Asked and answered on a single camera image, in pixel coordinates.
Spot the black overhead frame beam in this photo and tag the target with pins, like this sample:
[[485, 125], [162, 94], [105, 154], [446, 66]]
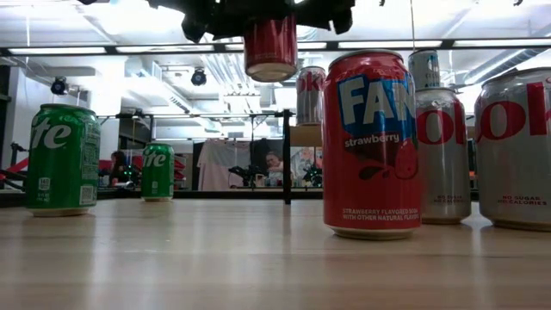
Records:
[[110, 49]]

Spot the green Sprite can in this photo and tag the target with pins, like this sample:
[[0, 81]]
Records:
[[60, 163], [157, 172]]

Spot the wooden shelf black legs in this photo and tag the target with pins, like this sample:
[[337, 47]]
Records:
[[305, 135]]

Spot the silver Diet Coke can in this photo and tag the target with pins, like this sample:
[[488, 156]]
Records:
[[512, 163], [445, 172], [310, 99]]

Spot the black ceiling spotlight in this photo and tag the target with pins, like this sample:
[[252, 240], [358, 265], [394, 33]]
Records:
[[59, 86], [198, 77]]

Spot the red Fanta strawberry can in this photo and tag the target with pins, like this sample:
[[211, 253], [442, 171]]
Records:
[[270, 51], [370, 172]]

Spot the white slim Celsius can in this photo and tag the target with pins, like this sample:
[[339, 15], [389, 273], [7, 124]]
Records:
[[424, 71]]

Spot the background robot green lights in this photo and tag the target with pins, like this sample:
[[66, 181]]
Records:
[[313, 176]]

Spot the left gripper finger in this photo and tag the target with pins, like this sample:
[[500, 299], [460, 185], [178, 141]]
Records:
[[211, 28], [331, 19]]

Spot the person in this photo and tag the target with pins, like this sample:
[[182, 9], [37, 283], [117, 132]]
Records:
[[118, 170], [274, 165]]

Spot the white hanging cloth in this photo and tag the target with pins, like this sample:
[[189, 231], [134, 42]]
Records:
[[215, 165]]

